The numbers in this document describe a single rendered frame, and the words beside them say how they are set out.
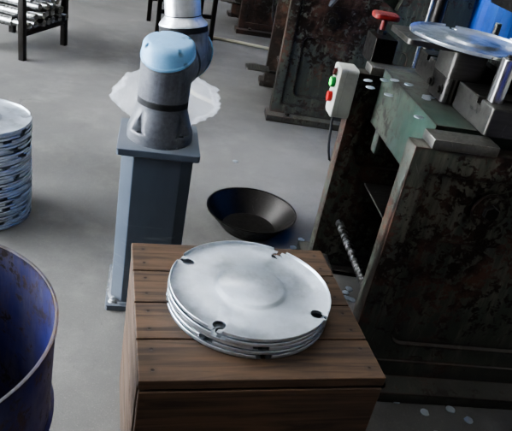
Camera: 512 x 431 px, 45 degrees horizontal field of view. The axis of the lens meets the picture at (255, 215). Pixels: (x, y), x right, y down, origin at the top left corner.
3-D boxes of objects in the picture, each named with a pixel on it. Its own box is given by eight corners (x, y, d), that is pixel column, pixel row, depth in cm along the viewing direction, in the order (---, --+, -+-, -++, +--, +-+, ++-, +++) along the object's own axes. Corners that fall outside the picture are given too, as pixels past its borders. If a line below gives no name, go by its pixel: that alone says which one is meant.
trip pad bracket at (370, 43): (359, 104, 171) (378, 33, 162) (351, 93, 180) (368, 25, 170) (379, 108, 172) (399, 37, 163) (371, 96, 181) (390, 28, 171)
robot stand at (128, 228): (103, 309, 157) (115, 148, 136) (109, 268, 173) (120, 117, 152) (177, 314, 161) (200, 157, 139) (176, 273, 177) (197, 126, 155)
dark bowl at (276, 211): (204, 246, 192) (207, 227, 188) (203, 200, 218) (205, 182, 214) (298, 256, 197) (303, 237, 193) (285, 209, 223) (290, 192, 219)
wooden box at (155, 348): (120, 529, 108) (138, 381, 91) (119, 372, 139) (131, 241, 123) (336, 513, 118) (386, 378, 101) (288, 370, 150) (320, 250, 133)
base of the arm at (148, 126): (125, 145, 138) (128, 103, 133) (127, 121, 151) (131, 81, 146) (192, 153, 141) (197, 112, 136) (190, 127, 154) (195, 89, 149)
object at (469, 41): (564, 71, 128) (566, 67, 128) (434, 50, 124) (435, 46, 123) (503, 37, 153) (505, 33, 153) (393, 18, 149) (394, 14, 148)
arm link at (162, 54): (128, 97, 136) (133, 36, 130) (149, 81, 148) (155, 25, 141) (180, 110, 135) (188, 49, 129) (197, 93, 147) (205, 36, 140)
